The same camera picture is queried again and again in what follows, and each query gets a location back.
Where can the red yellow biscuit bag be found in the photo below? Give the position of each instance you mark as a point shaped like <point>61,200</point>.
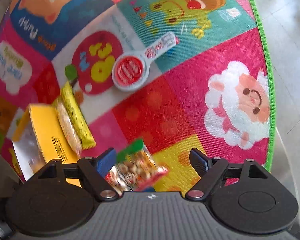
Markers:
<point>116,181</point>

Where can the colourful cartoon play mat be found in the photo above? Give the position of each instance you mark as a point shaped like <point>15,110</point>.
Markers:
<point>80,76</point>

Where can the white spoon-shaped jelly pack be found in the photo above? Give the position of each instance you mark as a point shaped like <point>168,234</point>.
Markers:
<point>131,70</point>

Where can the yellow snack bar wrapper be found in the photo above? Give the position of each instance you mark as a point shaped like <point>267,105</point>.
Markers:
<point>76,117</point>

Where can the yellow cardboard box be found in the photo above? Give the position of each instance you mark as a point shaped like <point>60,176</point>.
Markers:
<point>39,139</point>

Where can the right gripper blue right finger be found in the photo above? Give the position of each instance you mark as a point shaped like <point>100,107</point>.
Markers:
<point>211,172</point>

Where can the green pink mushroom biscuit bag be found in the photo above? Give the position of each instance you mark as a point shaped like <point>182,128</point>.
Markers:
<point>137,167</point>

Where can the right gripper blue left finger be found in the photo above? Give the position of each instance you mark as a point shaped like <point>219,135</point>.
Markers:
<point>92,175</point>

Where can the clear sesame snack bar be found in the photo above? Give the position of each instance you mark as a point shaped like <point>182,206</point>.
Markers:
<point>68,128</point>

